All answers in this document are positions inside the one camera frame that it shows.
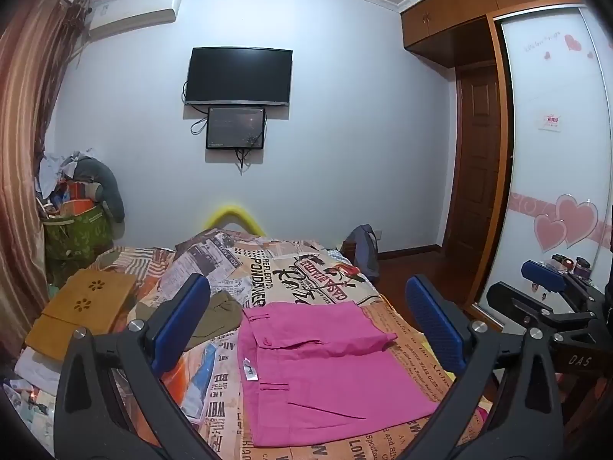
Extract white clutter pile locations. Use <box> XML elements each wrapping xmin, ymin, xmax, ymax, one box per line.
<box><xmin>4</xmin><ymin>378</ymin><xmax>56</xmax><ymax>444</ymax></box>

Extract wooden wardrobe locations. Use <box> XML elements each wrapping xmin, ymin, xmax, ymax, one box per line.
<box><xmin>400</xmin><ymin>0</ymin><xmax>613</xmax><ymax>317</ymax></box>

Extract blue grey backpack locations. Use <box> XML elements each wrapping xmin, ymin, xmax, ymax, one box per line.
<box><xmin>344</xmin><ymin>224</ymin><xmax>380</xmax><ymax>281</ymax></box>

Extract striped brown curtain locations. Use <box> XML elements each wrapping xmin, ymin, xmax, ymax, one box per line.
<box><xmin>0</xmin><ymin>0</ymin><xmax>92</xmax><ymax>360</ymax></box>

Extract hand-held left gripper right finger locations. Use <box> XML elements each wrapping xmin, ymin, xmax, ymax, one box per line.
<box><xmin>405</xmin><ymin>274</ymin><xmax>564</xmax><ymax>460</ymax></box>

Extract green patterned bag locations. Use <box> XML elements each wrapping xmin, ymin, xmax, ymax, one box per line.
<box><xmin>42</xmin><ymin>204</ymin><xmax>114</xmax><ymax>262</ymax></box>

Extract white heart print sliding door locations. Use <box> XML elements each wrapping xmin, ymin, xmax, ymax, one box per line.
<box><xmin>479</xmin><ymin>5</ymin><xmax>613</xmax><ymax>317</ymax></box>

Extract pink pants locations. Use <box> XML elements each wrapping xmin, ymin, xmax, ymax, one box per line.
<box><xmin>238</xmin><ymin>300</ymin><xmax>439</xmax><ymax>447</ymax></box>

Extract newspaper print bedsheet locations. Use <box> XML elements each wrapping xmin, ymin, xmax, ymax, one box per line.
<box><xmin>5</xmin><ymin>227</ymin><xmax>494</xmax><ymax>460</ymax></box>

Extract white folded cloth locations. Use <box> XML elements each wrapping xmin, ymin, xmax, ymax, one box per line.
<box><xmin>14</xmin><ymin>345</ymin><xmax>64</xmax><ymax>390</ymax></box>

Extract small black wall monitor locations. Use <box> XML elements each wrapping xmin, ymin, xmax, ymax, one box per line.
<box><xmin>206</xmin><ymin>106</ymin><xmax>266</xmax><ymax>150</ymax></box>

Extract mustard board with flower cutouts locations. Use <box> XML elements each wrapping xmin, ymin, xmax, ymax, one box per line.
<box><xmin>25</xmin><ymin>268</ymin><xmax>137</xmax><ymax>362</ymax></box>

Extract pile of pale cloths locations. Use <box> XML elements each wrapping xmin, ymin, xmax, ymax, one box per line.
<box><xmin>37</xmin><ymin>150</ymin><xmax>93</xmax><ymax>202</ymax></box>

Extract white air conditioner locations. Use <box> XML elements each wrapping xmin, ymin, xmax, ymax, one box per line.
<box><xmin>89</xmin><ymin>0</ymin><xmax>184</xmax><ymax>39</ymax></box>

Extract olive green garment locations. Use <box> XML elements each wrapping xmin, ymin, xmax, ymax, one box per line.
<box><xmin>184</xmin><ymin>291</ymin><xmax>244</xmax><ymax>352</ymax></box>

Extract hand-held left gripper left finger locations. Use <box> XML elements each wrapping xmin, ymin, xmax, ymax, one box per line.
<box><xmin>52</xmin><ymin>273</ymin><xmax>212</xmax><ymax>460</ymax></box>

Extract orange box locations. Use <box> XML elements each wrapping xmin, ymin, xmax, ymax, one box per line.
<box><xmin>61</xmin><ymin>179</ymin><xmax>103</xmax><ymax>216</ymax></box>

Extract black wall television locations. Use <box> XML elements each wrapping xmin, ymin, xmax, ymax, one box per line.
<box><xmin>184</xmin><ymin>47</ymin><xmax>294</xmax><ymax>107</ymax></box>

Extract black looped cable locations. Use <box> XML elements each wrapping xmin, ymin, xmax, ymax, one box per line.
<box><xmin>190</xmin><ymin>108</ymin><xmax>210</xmax><ymax>138</ymax></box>

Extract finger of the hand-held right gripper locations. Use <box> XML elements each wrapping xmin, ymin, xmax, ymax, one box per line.
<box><xmin>521</xmin><ymin>260</ymin><xmax>606</xmax><ymax>312</ymax></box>
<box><xmin>485</xmin><ymin>282</ymin><xmax>597</xmax><ymax>341</ymax></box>

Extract brown wooden door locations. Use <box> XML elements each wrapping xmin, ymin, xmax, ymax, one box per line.
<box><xmin>445</xmin><ymin>64</ymin><xmax>511</xmax><ymax>307</ymax></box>

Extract yellow curved object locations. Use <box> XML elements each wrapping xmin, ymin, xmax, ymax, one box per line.
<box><xmin>203</xmin><ymin>204</ymin><xmax>264</xmax><ymax>235</ymax></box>

